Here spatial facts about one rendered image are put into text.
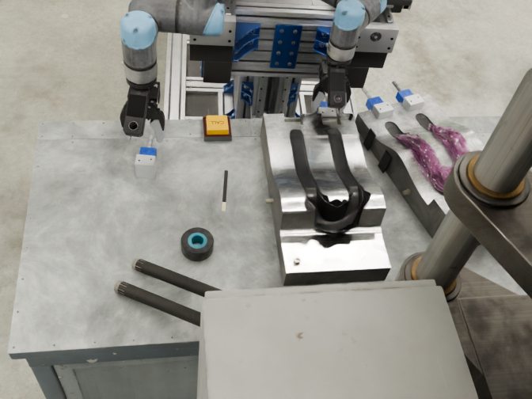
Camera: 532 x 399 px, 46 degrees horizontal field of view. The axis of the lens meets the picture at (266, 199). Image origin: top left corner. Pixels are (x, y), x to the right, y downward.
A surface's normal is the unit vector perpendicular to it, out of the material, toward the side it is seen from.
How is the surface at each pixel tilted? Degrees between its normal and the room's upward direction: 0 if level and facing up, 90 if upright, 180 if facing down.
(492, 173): 90
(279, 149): 3
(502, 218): 0
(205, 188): 0
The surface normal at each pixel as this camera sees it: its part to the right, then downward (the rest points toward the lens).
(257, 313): 0.11, -0.61
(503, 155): -0.67, 0.54
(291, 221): 0.13, 0.73
